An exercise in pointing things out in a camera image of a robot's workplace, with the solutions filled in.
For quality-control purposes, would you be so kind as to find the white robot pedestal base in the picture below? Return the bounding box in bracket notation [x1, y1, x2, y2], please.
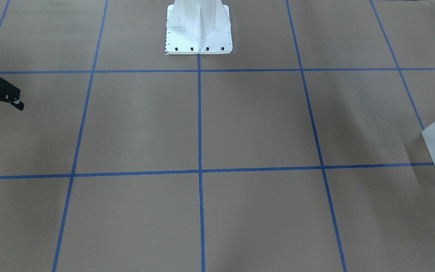
[165, 0, 233, 55]

